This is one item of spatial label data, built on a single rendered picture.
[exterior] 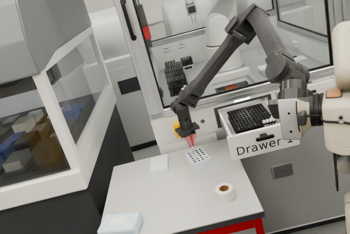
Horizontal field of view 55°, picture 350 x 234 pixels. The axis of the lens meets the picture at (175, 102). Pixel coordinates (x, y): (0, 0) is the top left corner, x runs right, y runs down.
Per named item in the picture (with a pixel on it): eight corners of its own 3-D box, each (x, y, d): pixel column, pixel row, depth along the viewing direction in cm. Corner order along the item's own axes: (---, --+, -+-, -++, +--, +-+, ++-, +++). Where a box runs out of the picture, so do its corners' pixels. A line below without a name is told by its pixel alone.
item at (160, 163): (167, 170, 157) (167, 167, 157) (150, 174, 158) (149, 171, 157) (168, 156, 169) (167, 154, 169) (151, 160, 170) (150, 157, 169)
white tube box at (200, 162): (212, 164, 152) (210, 157, 151) (195, 171, 150) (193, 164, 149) (202, 153, 163) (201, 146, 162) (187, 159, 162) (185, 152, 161)
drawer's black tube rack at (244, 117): (278, 133, 148) (276, 120, 146) (239, 143, 148) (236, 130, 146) (263, 114, 169) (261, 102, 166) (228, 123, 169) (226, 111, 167)
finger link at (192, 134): (180, 146, 158) (176, 129, 154) (195, 142, 159) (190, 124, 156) (185, 152, 151) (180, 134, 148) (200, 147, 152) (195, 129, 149)
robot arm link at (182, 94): (184, 89, 145) (200, 97, 148) (175, 84, 155) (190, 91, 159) (172, 114, 146) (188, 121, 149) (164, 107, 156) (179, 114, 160)
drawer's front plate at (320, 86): (336, 99, 168) (334, 78, 164) (279, 113, 169) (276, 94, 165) (334, 98, 169) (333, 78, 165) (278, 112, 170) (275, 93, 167)
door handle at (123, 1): (136, 41, 150) (124, -2, 143) (130, 42, 150) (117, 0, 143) (137, 39, 154) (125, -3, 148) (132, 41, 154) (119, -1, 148)
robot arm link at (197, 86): (237, 20, 124) (260, 32, 128) (234, 13, 129) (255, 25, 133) (176, 100, 145) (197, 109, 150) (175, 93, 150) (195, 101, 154)
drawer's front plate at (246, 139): (300, 144, 139) (297, 120, 135) (232, 161, 140) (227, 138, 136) (298, 142, 141) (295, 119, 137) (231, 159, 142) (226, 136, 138)
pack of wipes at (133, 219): (144, 219, 129) (140, 210, 127) (136, 238, 120) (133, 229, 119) (108, 222, 133) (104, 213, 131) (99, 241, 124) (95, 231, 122)
